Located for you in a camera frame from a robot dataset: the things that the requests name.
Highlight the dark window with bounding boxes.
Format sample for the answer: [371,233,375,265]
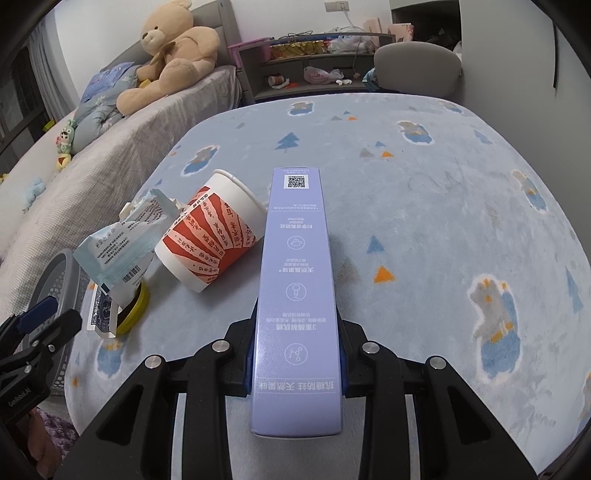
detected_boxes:
[0,46,47,160]

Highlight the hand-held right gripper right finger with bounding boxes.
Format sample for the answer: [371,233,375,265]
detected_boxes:
[339,308,539,480]

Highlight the bed with grey checked cover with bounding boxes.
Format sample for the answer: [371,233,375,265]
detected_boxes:
[0,65,245,278]

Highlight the large beige teddy bear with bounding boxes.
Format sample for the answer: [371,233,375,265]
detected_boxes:
[115,0,222,115]

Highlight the long purple cardboard box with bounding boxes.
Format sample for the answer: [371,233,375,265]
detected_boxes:
[250,167,345,438]

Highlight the pink gift box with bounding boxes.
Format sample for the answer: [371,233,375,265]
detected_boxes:
[362,18,410,43]

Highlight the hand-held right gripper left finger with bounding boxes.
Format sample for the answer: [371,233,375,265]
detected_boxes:
[54,308,259,480]

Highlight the pink plastic bin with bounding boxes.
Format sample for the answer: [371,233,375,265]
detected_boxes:
[228,39,271,68]

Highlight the light blue wet wipe packet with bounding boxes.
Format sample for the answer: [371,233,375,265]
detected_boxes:
[73,188,188,292]

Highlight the small green plush doll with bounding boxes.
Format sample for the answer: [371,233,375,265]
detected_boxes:
[54,119,78,172]

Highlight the grey open shelf unit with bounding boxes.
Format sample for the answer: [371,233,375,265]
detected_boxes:
[238,32,399,104]

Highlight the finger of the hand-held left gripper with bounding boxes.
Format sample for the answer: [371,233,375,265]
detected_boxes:
[25,308,84,358]
[0,295,59,344]

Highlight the red and white paper cup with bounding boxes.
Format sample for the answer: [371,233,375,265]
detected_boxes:
[154,169,269,294]

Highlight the grey perforated plastic basket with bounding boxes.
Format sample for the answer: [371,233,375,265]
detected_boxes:
[28,249,100,398]

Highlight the grey round-backed chair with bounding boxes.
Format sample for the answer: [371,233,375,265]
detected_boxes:
[373,44,462,100]

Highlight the white plastic bags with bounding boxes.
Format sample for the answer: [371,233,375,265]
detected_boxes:
[330,32,380,52]

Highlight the light blue printed quilt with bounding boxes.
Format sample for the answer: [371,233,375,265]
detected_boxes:
[74,62,144,153]

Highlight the small light blue plush toy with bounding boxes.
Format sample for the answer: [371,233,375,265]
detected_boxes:
[22,178,47,213]

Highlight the grey curtain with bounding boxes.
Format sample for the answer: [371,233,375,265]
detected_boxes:
[28,25,80,121]

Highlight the gold shiny packets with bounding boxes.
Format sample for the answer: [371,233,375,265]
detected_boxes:
[270,41,327,59]

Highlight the yellow plastic ring frame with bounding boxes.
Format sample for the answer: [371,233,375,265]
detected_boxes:
[115,281,151,336]

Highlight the blue patterned card box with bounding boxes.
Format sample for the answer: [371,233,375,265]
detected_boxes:
[84,282,122,340]

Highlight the pink plastic bag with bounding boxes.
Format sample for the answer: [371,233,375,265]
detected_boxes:
[302,66,345,85]

